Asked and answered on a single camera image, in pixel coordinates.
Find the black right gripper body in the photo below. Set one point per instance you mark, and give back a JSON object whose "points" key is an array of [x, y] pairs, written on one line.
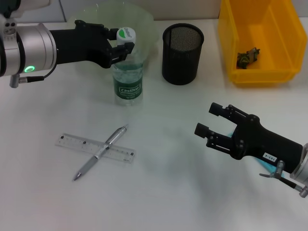
{"points": [[264, 144]]}

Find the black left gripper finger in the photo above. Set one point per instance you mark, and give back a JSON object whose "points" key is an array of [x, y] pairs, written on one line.
{"points": [[128, 48], [111, 33]]}

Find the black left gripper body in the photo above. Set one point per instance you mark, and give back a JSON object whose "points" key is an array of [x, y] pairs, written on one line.
{"points": [[79, 45]]}

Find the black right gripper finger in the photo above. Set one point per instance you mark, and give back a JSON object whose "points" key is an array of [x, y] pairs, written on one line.
{"points": [[215, 108], [201, 130]]}

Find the clear green-label water bottle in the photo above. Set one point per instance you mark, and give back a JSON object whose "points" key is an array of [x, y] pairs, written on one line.
{"points": [[128, 84]]}

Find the green plastic wrapper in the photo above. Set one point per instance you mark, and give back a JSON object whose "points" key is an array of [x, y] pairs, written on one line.
{"points": [[247, 59]]}

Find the translucent green fruit plate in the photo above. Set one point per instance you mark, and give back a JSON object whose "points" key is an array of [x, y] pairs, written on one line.
{"points": [[146, 29]]}

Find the black mesh pen holder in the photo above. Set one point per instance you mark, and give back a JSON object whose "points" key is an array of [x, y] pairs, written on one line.
{"points": [[181, 62]]}

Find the clear plastic ruler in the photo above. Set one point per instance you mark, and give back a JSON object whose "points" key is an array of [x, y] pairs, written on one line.
{"points": [[74, 143]]}

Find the silver pen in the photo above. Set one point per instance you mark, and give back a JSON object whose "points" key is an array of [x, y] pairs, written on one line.
{"points": [[96, 156]]}

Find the yellow plastic bin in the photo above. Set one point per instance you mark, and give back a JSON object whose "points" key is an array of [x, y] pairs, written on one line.
{"points": [[276, 29]]}

